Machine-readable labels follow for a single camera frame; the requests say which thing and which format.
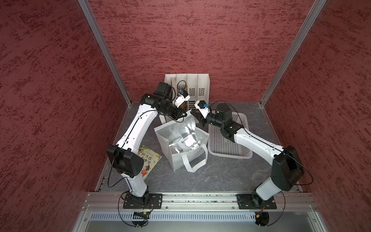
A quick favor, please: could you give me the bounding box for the white insulated delivery bag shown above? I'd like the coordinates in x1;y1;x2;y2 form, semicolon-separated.
154;111;209;173

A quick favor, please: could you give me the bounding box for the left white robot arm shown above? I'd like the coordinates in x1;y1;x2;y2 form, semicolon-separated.
106;82;190;205

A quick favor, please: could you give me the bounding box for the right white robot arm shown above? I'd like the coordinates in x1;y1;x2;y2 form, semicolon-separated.
190;101;305;207

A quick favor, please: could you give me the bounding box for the white plastic file organizer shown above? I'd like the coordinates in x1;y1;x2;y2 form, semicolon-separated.
164;73;210;111

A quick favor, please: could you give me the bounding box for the white perforated plastic basket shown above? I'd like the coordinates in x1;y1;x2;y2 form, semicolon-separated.
208;124;253;159

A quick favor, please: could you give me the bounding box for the colourful children's picture book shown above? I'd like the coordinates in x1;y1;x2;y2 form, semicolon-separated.
138;145;162;180

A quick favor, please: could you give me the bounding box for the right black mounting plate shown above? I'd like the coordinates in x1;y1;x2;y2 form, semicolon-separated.
236;194;277;210

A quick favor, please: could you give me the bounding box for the black mounting plate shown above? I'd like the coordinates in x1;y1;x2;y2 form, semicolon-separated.
120;193;163;210
236;194;277;210

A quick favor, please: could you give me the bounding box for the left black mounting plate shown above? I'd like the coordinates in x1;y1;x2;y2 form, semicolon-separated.
120;193;163;210

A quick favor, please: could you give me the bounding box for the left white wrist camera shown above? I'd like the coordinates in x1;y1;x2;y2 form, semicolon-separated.
174;90;190;108

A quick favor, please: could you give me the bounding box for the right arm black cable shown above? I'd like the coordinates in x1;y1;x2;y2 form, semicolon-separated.
208;101;314;186

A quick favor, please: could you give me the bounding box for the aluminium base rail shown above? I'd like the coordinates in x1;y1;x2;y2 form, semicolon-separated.
73;192;328;232

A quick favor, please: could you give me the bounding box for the left aluminium corner post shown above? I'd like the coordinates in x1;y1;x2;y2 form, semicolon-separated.
78;0;132;106

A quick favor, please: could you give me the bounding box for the aluminium corner post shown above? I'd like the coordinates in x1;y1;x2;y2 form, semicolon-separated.
78;0;132;106
260;0;327;108

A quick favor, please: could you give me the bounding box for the right aluminium corner post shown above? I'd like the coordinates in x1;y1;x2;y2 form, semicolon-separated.
260;0;327;108

